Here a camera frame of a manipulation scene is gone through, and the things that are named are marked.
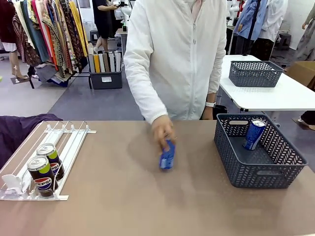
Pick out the white material roll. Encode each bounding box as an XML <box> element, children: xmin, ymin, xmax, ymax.
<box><xmin>114</xmin><ymin>51</ymin><xmax>122</xmax><ymax>72</ymax></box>
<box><xmin>98</xmin><ymin>53</ymin><xmax>106</xmax><ymax>73</ymax></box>

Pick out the white side table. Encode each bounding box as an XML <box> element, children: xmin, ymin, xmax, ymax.
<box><xmin>218</xmin><ymin>54</ymin><xmax>315</xmax><ymax>112</ymax></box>

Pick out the light grey material roll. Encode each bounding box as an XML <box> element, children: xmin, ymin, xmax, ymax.
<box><xmin>88</xmin><ymin>53</ymin><xmax>96</xmax><ymax>73</ymax></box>

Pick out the grey storage bin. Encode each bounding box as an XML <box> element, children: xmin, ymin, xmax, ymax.
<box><xmin>89</xmin><ymin>69</ymin><xmax>123</xmax><ymax>90</ymax></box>

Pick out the person's right forearm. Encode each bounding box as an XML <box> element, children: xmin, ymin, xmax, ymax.
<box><xmin>124</xmin><ymin>55</ymin><xmax>170</xmax><ymax>124</ymax></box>

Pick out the person's right hand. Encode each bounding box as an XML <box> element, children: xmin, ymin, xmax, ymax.
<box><xmin>151</xmin><ymin>115</ymin><xmax>177</xmax><ymax>151</ymax></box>

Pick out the person's left hand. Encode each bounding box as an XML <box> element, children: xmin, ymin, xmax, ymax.
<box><xmin>200</xmin><ymin>107</ymin><xmax>215</xmax><ymax>121</ymax></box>

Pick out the mannequin in dark red dress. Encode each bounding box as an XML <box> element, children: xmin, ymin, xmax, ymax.
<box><xmin>0</xmin><ymin>0</ymin><xmax>30</xmax><ymax>84</ymax></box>

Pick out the yellow material roll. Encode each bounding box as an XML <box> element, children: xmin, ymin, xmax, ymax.
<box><xmin>93</xmin><ymin>54</ymin><xmax>101</xmax><ymax>73</ymax></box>

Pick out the grey plastic stool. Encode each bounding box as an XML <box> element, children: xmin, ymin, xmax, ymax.
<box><xmin>89</xmin><ymin>29</ymin><xmax>99</xmax><ymax>46</ymax></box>

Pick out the person in white jacket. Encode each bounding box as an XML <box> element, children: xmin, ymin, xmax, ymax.
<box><xmin>124</xmin><ymin>0</ymin><xmax>227</xmax><ymax>124</ymax></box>

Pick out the grey cloth pile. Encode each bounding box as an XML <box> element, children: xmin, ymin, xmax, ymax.
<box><xmin>35</xmin><ymin>63</ymin><xmax>72</xmax><ymax>83</ymax></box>

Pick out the bystander's foot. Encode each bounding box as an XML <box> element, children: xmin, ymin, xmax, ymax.
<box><xmin>297</xmin><ymin>110</ymin><xmax>315</xmax><ymax>131</ymax></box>

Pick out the dark purple cloth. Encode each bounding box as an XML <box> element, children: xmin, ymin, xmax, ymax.
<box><xmin>0</xmin><ymin>113</ymin><xmax>63</xmax><ymax>170</ymax></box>

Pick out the brown material roll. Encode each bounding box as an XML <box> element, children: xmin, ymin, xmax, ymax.
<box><xmin>102</xmin><ymin>53</ymin><xmax>111</xmax><ymax>73</ymax></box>

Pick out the dark patterned hanging garment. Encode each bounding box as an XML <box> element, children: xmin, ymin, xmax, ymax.
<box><xmin>60</xmin><ymin>0</ymin><xmax>82</xmax><ymax>71</ymax></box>

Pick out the brown cardboard box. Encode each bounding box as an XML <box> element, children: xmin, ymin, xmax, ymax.
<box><xmin>286</xmin><ymin>60</ymin><xmax>315</xmax><ymax>90</ymax></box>

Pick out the yellow hanging garment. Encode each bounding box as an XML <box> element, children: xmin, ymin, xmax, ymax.
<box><xmin>69</xmin><ymin>1</ymin><xmax>89</xmax><ymax>58</ymax></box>

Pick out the grey plastic lattice basket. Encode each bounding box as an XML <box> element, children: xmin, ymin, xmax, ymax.
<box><xmin>213</xmin><ymin>113</ymin><xmax>309</xmax><ymax>190</ymax></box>
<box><xmin>228</xmin><ymin>60</ymin><xmax>284</xmax><ymax>88</ymax></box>

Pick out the white dispenser pusher paddle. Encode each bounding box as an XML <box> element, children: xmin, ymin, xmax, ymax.
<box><xmin>1</xmin><ymin>174</ymin><xmax>23</xmax><ymax>195</ymax></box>

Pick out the black clothes rack frame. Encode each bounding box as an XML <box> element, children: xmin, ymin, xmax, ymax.
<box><xmin>29</xmin><ymin>0</ymin><xmax>93</xmax><ymax>89</ymax></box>

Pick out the white can dispenser rack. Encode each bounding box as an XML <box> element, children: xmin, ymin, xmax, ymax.
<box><xmin>0</xmin><ymin>120</ymin><xmax>97</xmax><ymax>202</ymax></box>

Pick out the bystander in black clothes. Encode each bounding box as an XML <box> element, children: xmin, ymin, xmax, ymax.
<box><xmin>92</xmin><ymin>0</ymin><xmax>120</xmax><ymax>54</ymax></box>

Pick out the black stand pole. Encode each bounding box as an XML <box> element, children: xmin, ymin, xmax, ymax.
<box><xmin>242</xmin><ymin>0</ymin><xmax>262</xmax><ymax>57</ymax></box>

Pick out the person's left forearm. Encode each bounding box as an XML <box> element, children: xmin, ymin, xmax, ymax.
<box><xmin>206</xmin><ymin>59</ymin><xmax>226</xmax><ymax>103</ymax></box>

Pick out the black Pepsi can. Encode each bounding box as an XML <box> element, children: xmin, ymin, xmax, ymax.
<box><xmin>27</xmin><ymin>155</ymin><xmax>59</xmax><ymax>198</ymax></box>
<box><xmin>36</xmin><ymin>143</ymin><xmax>65</xmax><ymax>183</ymax></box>

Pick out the blue drink can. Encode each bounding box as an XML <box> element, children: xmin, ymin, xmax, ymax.
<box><xmin>242</xmin><ymin>118</ymin><xmax>267</xmax><ymax>151</ymax></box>
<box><xmin>159</xmin><ymin>139</ymin><xmax>176</xmax><ymax>171</ymax></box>

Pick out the green patterned hanging garment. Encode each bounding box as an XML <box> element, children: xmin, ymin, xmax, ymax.
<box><xmin>41</xmin><ymin>9</ymin><xmax>67</xmax><ymax>75</ymax></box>

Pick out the teal hanging garment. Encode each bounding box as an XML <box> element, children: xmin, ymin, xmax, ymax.
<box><xmin>20</xmin><ymin>0</ymin><xmax>50</xmax><ymax>62</ymax></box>

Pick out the dark plastic stool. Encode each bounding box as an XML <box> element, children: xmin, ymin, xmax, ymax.
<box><xmin>279</xmin><ymin>32</ymin><xmax>292</xmax><ymax>51</ymax></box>

